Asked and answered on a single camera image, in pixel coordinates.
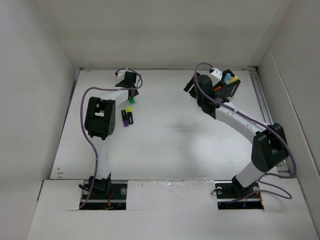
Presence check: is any green cap black highlighter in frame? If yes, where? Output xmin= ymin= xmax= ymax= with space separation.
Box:
xmin=129 ymin=98 xmax=135 ymax=105

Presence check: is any yellow cap black highlighter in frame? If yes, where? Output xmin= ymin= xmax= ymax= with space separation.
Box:
xmin=126 ymin=107 xmax=134 ymax=125

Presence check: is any light blue translucent highlighter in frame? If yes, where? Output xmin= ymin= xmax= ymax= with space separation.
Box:
xmin=223 ymin=73 xmax=232 ymax=85

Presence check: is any purple cap black highlighter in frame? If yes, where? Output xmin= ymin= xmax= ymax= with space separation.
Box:
xmin=121 ymin=109 xmax=130 ymax=127

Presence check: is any pale yellow translucent highlighter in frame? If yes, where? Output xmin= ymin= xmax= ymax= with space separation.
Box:
xmin=229 ymin=75 xmax=239 ymax=84

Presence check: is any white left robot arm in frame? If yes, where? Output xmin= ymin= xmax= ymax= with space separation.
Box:
xmin=80 ymin=68 xmax=143 ymax=199

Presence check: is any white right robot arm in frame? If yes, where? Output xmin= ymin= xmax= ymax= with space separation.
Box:
xmin=184 ymin=73 xmax=290 ymax=198

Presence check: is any black slotted pen holder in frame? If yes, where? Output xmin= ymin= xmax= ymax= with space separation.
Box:
xmin=213 ymin=69 xmax=241 ymax=98

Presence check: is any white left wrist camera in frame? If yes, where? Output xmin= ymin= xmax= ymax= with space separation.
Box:
xmin=117 ymin=69 xmax=126 ymax=75

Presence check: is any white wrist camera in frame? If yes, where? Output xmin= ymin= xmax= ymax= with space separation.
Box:
xmin=209 ymin=67 xmax=223 ymax=80
xmin=117 ymin=69 xmax=126 ymax=75

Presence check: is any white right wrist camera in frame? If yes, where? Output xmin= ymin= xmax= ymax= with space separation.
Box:
xmin=209 ymin=67 xmax=223 ymax=80

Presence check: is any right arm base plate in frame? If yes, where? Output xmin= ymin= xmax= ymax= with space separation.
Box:
xmin=211 ymin=180 xmax=264 ymax=210

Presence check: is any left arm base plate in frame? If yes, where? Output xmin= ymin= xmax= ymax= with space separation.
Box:
xmin=79 ymin=181 xmax=128 ymax=211

